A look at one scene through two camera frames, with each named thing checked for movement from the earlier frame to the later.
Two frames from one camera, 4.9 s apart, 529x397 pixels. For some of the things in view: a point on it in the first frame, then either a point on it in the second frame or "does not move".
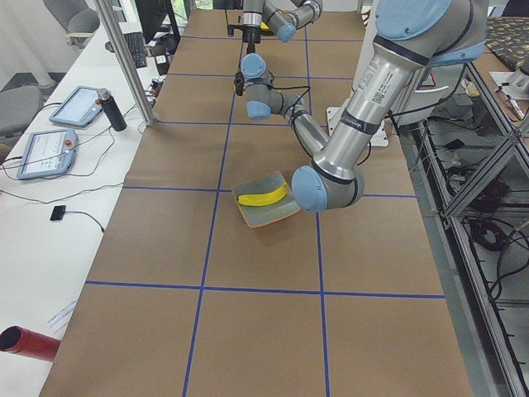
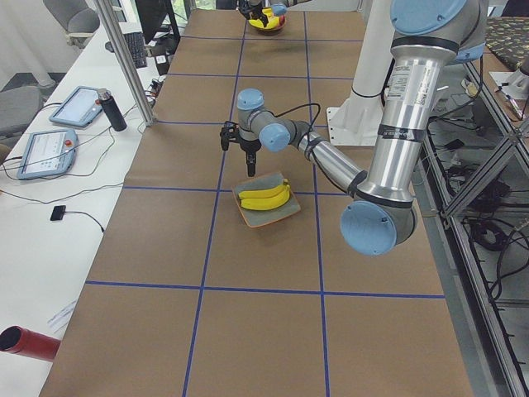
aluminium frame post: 106,13 does not move
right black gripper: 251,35 -> 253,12
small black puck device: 58,212 does not move
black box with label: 161,50 does not move
